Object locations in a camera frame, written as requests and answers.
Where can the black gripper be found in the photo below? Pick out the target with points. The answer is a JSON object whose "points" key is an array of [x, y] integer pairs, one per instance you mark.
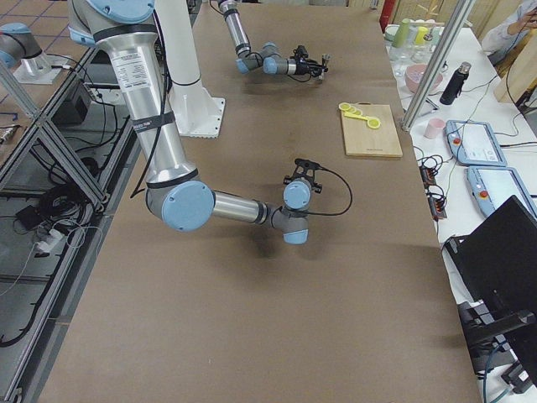
{"points": [[301, 66], [286, 180]]}

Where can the steel measuring jigger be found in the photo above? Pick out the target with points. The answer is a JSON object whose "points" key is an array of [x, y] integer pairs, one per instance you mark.
{"points": [[324, 66]]}

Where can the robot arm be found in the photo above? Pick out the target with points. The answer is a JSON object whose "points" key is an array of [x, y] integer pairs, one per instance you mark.
{"points": [[268, 58], [152, 51]]}

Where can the wooden cup rack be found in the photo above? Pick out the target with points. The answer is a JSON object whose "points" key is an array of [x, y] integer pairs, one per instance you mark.
{"points": [[431, 10]]}

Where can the pink cup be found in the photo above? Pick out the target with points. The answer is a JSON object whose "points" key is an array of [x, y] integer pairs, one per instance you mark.
{"points": [[435, 128]]}

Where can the wooden cutting board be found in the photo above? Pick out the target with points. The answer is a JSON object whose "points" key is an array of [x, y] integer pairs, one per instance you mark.
{"points": [[362, 141]]}

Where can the yellow plastic spoon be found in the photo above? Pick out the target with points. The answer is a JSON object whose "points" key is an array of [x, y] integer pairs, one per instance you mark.
{"points": [[360, 117]]}

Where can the green tumbler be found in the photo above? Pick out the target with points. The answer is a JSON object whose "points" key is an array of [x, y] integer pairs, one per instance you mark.
{"points": [[401, 34]]}

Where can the pink bowl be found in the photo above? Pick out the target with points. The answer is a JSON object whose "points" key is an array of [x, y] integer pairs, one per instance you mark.
{"points": [[413, 75]]}

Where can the black thermos bottle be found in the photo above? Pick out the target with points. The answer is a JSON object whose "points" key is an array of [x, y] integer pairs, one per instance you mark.
{"points": [[455, 84]]}

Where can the upper teach pendant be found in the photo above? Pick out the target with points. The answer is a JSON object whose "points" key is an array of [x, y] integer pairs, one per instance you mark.
{"points": [[474, 143]]}

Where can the teach pendant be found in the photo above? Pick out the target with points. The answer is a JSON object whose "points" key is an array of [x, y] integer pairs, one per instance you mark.
{"points": [[474, 143], [491, 186]]}

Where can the lower teach pendant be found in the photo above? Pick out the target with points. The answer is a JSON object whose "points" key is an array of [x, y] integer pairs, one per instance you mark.
{"points": [[491, 186]]}

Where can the black monitor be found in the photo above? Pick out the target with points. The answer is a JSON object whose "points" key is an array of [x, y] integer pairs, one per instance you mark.
{"points": [[497, 263]]}

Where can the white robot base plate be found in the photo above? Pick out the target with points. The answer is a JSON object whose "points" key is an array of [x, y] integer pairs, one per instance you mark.
{"points": [[197, 113]]}

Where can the aluminium frame post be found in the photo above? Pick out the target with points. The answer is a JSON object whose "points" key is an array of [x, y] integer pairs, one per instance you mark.
{"points": [[437, 60]]}

